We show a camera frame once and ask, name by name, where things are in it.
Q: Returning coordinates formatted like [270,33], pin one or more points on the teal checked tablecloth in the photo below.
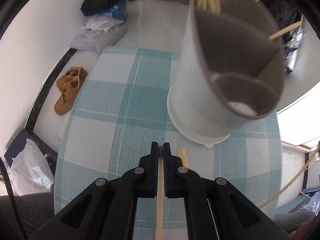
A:
[122,108]

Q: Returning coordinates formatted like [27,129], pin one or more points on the wooden chopstick on table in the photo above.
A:
[182,153]

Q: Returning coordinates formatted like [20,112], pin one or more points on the white plastic bag near box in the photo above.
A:
[30,171]

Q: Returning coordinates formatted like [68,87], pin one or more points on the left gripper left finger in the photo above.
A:
[106,209]

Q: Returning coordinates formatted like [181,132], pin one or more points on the grey utensil holder cup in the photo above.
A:
[230,73]

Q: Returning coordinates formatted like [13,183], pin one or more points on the brown suede boots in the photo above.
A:
[69,86]

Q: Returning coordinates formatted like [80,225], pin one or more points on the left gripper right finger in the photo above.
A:
[215,209]

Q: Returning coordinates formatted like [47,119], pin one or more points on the dark blue flat box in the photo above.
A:
[19,143]

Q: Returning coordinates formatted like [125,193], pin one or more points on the black coat hanging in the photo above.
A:
[286,15]

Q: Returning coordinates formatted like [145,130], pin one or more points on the silver folded umbrella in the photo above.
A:
[291,46]

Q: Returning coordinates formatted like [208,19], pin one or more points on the white plastic bags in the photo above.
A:
[99,32]

